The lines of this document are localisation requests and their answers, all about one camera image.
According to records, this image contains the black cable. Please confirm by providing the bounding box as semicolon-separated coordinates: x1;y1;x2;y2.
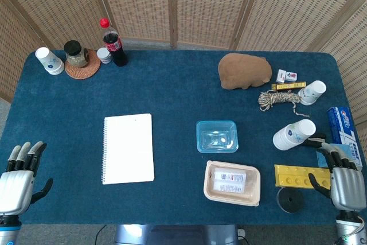
95;224;107;245

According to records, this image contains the round woven rattan coaster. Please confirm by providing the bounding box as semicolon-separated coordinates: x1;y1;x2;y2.
64;49;101;80

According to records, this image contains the blue clear plastic container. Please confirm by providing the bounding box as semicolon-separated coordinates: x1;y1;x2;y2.
196;120;239;154

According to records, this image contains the woven bamboo folding screen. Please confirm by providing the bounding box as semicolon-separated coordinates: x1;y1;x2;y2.
0;0;367;127

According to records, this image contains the paper cup with blue flower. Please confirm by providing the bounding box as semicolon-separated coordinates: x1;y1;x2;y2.
35;46;65;76

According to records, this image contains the black round disc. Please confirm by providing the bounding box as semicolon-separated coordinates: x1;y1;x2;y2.
276;187;304;214

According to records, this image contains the blue toothpaste box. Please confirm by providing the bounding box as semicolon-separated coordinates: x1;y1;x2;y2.
327;106;364;171

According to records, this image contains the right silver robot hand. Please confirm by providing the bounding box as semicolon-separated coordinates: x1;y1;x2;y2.
307;141;367;213

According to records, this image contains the stack of flowered paper cups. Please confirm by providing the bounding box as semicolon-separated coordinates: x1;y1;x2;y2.
272;118;317;151

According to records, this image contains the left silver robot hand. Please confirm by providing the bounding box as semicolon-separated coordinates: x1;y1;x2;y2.
0;141;54;216

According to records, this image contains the yellow block with round holes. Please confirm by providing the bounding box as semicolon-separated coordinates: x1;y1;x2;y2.
274;164;333;190

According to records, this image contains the small white printed box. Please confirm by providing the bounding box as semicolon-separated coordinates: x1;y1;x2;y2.
213;170;248;184
212;182;246;195

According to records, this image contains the small white plastic jar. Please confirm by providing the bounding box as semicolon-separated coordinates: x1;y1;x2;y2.
96;47;113;65

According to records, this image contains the slim yellow box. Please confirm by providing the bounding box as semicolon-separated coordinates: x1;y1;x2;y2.
271;81;307;91

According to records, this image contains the cola bottle with red cap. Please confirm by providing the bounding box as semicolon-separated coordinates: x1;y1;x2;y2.
99;18;128;68

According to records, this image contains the bundle of twisted rope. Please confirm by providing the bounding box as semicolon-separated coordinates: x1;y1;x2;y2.
257;90;311;118

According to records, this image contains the black stapler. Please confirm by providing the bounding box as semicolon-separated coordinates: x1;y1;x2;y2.
302;133;327;147

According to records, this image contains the blue felt table cover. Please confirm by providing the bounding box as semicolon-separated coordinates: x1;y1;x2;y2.
0;49;367;226

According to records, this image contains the white spiral notebook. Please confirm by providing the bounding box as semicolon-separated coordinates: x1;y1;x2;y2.
101;113;155;185

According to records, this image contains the dark robot base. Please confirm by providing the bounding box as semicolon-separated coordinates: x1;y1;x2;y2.
114;224;239;245

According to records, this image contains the beige tray with clear lid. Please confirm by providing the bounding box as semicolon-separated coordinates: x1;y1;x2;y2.
203;160;261;207

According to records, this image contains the brown plush capybara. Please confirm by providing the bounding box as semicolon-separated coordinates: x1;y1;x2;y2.
218;53;273;90

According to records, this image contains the glass jar with black lid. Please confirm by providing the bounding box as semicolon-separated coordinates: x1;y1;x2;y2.
63;40;90;68

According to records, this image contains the paper cup with green sprig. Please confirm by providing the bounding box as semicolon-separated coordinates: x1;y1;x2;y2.
297;80;327;106

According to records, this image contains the mahjong tile with red print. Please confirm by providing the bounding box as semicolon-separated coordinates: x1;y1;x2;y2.
284;71;299;83

